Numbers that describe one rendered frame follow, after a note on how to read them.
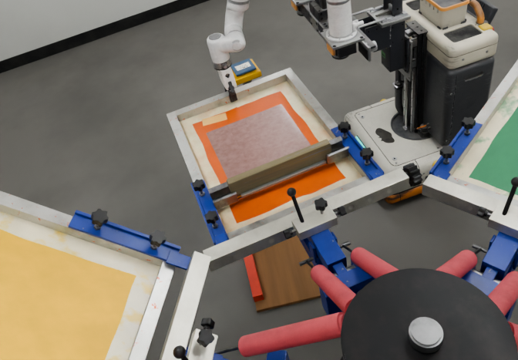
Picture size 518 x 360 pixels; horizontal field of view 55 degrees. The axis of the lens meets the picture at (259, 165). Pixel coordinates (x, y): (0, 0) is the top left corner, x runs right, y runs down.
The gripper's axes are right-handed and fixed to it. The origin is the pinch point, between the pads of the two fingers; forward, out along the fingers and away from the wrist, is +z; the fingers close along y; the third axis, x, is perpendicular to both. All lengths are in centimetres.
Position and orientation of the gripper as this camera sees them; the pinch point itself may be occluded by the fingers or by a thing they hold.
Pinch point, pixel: (230, 94)
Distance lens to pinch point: 220.3
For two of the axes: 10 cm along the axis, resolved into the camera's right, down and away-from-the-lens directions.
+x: -9.2, 3.7, -1.3
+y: -3.4, -6.1, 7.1
